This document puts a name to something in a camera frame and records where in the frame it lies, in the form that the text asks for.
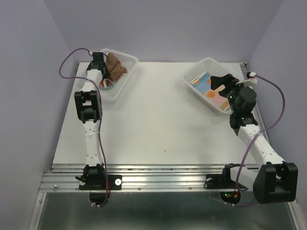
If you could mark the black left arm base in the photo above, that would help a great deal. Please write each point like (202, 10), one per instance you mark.
(99, 183)

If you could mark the orange peach patterned towel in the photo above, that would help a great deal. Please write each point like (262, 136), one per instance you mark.
(202, 84)

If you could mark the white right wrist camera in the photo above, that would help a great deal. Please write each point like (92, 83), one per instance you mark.
(252, 79)

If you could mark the empty white plastic basket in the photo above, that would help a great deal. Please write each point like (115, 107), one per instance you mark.
(215, 69)

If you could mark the white basket holding towels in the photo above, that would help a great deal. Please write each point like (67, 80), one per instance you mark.
(88, 81)

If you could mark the brown orange bear towel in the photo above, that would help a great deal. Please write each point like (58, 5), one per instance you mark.
(117, 71)

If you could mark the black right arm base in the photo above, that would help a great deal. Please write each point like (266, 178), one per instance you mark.
(231, 182)

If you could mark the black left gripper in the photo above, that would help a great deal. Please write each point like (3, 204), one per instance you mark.
(107, 73)

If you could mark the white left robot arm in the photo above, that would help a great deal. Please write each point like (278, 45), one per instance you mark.
(89, 112)

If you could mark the aluminium mounting rail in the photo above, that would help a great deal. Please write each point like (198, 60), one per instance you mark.
(135, 178)

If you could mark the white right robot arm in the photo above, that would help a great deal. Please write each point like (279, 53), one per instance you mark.
(262, 170)

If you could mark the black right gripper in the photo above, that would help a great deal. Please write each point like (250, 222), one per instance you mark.
(217, 81)

